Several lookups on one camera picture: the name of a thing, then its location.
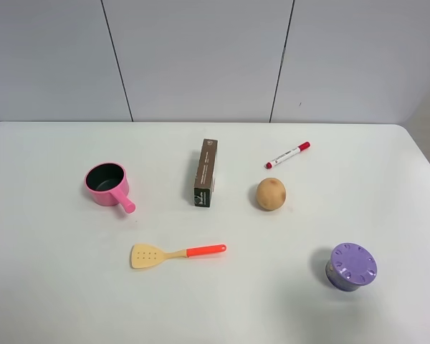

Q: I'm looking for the red white marker pen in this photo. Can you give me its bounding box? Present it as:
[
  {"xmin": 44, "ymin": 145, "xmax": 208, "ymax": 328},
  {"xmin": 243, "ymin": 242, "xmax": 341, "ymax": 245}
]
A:
[{"xmin": 264, "ymin": 142, "xmax": 310, "ymax": 169}]

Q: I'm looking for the pink toy saucepan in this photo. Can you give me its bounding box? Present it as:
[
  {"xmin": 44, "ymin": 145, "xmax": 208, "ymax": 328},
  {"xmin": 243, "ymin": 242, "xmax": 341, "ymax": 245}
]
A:
[{"xmin": 85, "ymin": 162, "xmax": 136, "ymax": 214}]

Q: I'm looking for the brown rectangular carton box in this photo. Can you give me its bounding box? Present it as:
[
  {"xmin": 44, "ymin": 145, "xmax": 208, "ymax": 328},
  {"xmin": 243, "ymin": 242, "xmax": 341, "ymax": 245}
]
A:
[{"xmin": 193, "ymin": 138, "xmax": 218, "ymax": 208}]

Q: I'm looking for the yellow spatula orange handle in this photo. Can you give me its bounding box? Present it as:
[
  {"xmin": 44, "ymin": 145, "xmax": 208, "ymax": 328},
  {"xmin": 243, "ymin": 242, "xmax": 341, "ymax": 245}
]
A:
[{"xmin": 130, "ymin": 244, "xmax": 226, "ymax": 269}]

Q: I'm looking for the purple lidded cup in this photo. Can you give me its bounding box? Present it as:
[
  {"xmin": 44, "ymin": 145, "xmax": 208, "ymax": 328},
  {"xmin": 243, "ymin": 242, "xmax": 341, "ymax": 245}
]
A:
[{"xmin": 325, "ymin": 243, "xmax": 377, "ymax": 292}]

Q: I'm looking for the brown potato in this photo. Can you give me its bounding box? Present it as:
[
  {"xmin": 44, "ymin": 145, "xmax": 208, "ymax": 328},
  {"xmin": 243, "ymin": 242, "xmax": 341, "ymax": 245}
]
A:
[{"xmin": 256, "ymin": 178, "xmax": 287, "ymax": 211}]

